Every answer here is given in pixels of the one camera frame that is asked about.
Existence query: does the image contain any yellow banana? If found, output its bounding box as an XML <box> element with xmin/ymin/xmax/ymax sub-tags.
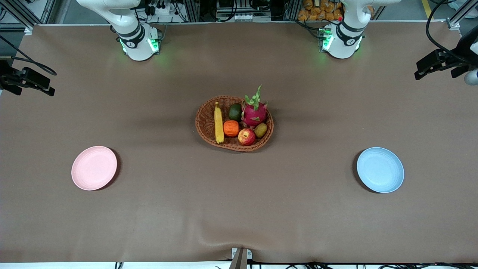
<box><xmin>214</xmin><ymin>102</ymin><xmax>225</xmax><ymax>145</ymax></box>

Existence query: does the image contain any red yellow apple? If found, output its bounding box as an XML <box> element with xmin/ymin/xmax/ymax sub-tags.
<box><xmin>238</xmin><ymin>128</ymin><xmax>257</xmax><ymax>146</ymax></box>

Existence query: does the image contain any pink plate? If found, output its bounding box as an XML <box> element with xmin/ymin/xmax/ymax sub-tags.
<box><xmin>71</xmin><ymin>146</ymin><xmax>118</xmax><ymax>191</ymax></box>

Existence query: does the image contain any light blue plate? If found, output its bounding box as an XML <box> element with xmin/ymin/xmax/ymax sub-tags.
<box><xmin>357</xmin><ymin>147</ymin><xmax>405</xmax><ymax>194</ymax></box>

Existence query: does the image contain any bag of orange buns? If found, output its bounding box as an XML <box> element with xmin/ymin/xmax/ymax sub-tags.
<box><xmin>298</xmin><ymin>0</ymin><xmax>344</xmax><ymax>22</ymax></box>

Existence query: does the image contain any white power strip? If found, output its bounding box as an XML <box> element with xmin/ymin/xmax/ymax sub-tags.
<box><xmin>147</xmin><ymin>0</ymin><xmax>177</xmax><ymax>16</ymax></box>

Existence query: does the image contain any brown wicker basket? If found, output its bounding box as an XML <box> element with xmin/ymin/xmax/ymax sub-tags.
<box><xmin>195</xmin><ymin>95</ymin><xmax>274</xmax><ymax>152</ymax></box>

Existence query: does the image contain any pink dragon fruit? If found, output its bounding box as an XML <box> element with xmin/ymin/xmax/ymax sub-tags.
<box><xmin>241</xmin><ymin>85</ymin><xmax>268</xmax><ymax>127</ymax></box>

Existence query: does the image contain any orange mandarin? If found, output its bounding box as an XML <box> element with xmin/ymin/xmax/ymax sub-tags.
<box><xmin>223</xmin><ymin>120</ymin><xmax>239</xmax><ymax>137</ymax></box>

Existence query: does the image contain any dark green avocado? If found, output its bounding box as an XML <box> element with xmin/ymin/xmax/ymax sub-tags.
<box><xmin>229</xmin><ymin>103</ymin><xmax>243</xmax><ymax>122</ymax></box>

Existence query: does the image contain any brown table cover sheet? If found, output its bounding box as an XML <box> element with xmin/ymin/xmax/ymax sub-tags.
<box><xmin>0</xmin><ymin>21</ymin><xmax>478</xmax><ymax>264</ymax></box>

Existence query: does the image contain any black bracket bar with holes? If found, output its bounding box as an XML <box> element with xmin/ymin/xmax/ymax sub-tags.
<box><xmin>450</xmin><ymin>65</ymin><xmax>472</xmax><ymax>79</ymax></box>

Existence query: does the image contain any aluminium frame profile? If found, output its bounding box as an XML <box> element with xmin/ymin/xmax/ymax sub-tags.
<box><xmin>446</xmin><ymin>0</ymin><xmax>478</xmax><ymax>31</ymax></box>
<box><xmin>0</xmin><ymin>0</ymin><xmax>57</xmax><ymax>35</ymax></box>

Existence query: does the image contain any grey metal camera mount bracket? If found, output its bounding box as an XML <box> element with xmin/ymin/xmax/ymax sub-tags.
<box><xmin>231</xmin><ymin>248</ymin><xmax>253</xmax><ymax>269</ymax></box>

